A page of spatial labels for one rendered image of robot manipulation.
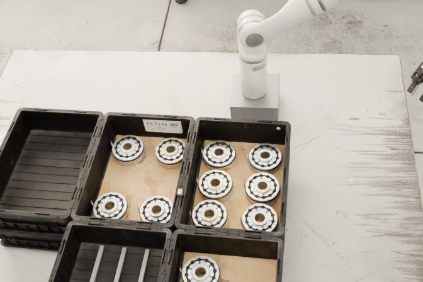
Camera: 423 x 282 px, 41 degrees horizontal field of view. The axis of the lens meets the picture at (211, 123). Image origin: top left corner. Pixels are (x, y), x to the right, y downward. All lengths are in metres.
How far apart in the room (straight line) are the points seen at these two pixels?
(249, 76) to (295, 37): 1.53
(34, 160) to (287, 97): 0.93
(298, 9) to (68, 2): 2.42
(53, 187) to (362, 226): 0.97
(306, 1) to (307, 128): 0.51
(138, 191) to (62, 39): 2.03
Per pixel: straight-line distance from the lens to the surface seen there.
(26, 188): 1.89
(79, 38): 3.62
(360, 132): 2.04
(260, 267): 1.60
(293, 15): 1.74
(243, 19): 1.79
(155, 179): 1.78
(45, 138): 1.99
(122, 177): 1.81
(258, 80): 1.92
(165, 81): 2.23
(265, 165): 1.74
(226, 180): 1.71
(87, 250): 1.70
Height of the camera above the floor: 2.28
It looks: 50 degrees down
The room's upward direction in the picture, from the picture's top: 7 degrees counter-clockwise
